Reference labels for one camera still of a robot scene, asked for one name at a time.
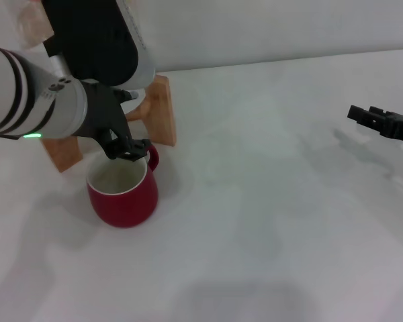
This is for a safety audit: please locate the wooden dispenser stand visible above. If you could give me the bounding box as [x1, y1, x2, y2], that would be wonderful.
[42, 74, 177, 174]

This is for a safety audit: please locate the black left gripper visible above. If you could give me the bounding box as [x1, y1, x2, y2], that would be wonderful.
[72, 79, 152, 162]

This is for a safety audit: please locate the red cup with white inside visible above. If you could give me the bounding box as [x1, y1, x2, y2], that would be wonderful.
[86, 144, 161, 229]

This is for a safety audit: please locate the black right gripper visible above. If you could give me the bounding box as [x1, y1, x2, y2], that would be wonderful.
[347, 105, 403, 146]

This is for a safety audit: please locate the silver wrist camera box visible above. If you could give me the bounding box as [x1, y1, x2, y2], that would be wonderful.
[42, 0, 156, 92]

